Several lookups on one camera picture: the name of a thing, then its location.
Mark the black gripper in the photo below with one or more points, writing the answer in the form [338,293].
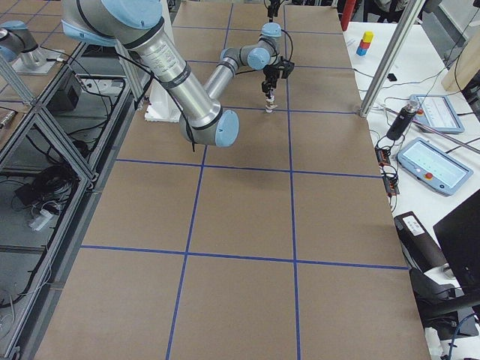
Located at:
[269,78]
[272,5]

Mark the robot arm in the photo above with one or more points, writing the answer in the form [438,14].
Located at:
[139,26]

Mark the yellow red blue blocks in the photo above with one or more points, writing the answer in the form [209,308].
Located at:
[365,43]

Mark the small black square device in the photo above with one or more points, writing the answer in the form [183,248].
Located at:
[391,77]

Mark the orange circuit board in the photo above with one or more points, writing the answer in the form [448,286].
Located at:
[383,156]

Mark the black water bottle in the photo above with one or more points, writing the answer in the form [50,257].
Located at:
[402,120]

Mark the blue teach pendant far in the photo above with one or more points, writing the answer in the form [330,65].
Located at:
[437,112]

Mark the blue teach pendant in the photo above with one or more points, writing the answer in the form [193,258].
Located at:
[433,167]
[437,112]

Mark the blue teach pendant near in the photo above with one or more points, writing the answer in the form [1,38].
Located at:
[433,167]

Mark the black box with label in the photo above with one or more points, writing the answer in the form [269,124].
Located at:
[421,247]

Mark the black monitor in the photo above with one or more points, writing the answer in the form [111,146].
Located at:
[458,237]

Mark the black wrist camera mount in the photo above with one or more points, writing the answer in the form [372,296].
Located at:
[286,67]

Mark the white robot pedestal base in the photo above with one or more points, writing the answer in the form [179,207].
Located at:
[161,107]

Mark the aluminium frame post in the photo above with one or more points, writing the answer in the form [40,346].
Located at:
[398,38]

